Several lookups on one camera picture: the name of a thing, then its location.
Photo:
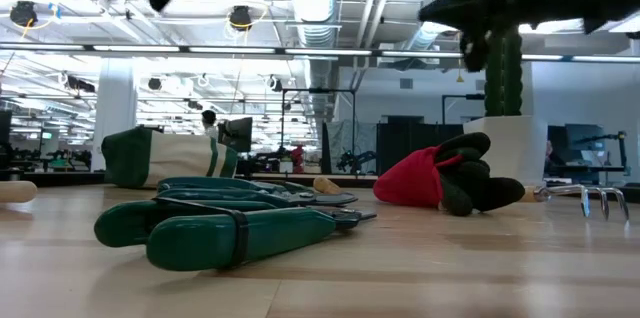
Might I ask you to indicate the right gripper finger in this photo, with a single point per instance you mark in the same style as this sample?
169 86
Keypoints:
450 10

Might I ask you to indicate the cream canvas bag green trim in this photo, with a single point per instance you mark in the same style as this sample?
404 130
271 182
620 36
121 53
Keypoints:
165 158

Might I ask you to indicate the red and black gardening glove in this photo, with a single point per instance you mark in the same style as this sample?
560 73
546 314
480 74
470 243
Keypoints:
410 183

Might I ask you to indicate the black background robot arm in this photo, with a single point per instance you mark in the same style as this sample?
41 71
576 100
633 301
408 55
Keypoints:
622 153

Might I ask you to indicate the green cactus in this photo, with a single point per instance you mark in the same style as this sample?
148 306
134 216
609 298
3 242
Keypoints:
502 83

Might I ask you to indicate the black partition panel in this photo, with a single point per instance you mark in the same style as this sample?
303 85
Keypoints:
410 138

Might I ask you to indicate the white plant pot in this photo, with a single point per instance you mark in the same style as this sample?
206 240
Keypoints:
515 148

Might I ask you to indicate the person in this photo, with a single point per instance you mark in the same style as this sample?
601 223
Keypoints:
210 125

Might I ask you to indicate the black computer monitor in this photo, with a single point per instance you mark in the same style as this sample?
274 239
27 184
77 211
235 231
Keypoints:
585 138
237 134

